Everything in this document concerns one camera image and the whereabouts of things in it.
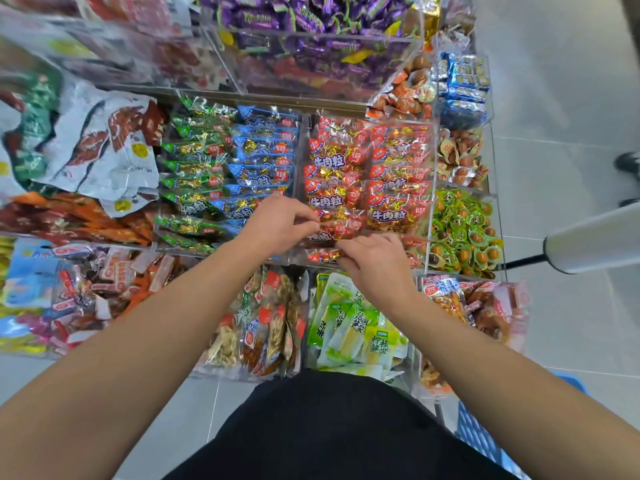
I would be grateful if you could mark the person's right hand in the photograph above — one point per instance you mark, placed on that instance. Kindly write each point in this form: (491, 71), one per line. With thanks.
(380, 267)

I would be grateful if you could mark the person's left hand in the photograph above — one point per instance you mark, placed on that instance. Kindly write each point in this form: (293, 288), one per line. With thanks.
(280, 223)

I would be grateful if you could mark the row of blue beef packets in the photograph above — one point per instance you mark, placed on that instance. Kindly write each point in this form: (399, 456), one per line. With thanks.
(262, 155)

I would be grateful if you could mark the beef cube packets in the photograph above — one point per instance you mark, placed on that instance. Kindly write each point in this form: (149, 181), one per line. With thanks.
(370, 175)

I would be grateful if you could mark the row of green beef packets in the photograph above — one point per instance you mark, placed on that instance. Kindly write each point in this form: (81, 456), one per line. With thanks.
(195, 165)

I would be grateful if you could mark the clear acrylic snack shelves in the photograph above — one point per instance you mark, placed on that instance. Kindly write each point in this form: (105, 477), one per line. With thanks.
(300, 105)

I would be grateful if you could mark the blue plastic shopping basket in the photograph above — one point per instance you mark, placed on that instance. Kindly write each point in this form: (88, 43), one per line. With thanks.
(485, 435)

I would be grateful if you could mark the person's left forearm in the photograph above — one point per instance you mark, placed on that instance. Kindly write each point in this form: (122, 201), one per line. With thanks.
(110, 365)

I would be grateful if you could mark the person's right forearm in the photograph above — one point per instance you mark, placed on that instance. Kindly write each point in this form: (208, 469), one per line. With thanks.
(520, 395)

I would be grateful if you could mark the person's black clothing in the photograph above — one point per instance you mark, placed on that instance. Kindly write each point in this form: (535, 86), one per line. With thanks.
(330, 430)

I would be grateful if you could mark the pile of lime green packets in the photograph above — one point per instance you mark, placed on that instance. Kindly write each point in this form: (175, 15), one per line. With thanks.
(350, 330)

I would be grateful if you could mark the pile of green egg packets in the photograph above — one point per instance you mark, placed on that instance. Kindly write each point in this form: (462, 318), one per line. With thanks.
(465, 235)

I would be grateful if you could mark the pile of pink-label meat packets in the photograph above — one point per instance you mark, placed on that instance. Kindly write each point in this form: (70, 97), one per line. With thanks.
(480, 305)

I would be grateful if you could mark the pile of beige packets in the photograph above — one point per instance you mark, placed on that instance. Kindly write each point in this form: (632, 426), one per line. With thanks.
(255, 330)

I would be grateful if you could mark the black pole rod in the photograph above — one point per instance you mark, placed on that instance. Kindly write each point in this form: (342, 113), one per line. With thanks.
(522, 263)

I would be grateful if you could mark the pile of orange brown packets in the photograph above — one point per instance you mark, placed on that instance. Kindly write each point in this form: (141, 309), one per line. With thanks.
(410, 90)

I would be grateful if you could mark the pile of white meat packets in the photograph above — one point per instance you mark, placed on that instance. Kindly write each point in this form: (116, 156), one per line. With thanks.
(110, 145)

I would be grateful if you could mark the pile of red brown packets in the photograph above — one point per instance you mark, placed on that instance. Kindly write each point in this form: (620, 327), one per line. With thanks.
(100, 290)

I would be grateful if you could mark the pile of blue orange packets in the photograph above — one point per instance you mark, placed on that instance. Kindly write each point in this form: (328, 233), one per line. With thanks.
(465, 85)

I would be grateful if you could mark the pile of dark orange packets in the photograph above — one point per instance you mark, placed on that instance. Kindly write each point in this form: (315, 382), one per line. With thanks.
(75, 220)

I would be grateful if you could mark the pile of purple candies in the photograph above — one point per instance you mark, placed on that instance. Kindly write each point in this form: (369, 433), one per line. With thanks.
(310, 15)

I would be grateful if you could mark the pile of red sausage packets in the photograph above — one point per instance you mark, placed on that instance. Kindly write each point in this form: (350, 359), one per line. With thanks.
(120, 35)

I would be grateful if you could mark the blue toy candy packet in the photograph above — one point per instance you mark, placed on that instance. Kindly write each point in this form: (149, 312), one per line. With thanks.
(30, 275)

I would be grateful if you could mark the pile of gold candy packets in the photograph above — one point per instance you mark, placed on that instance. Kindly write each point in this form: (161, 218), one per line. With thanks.
(430, 15)

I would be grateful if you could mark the green vacuum packet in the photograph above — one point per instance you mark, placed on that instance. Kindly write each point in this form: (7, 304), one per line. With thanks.
(35, 125)

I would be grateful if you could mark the pile of yellow candies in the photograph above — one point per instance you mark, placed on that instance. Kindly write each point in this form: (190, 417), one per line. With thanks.
(8, 290)

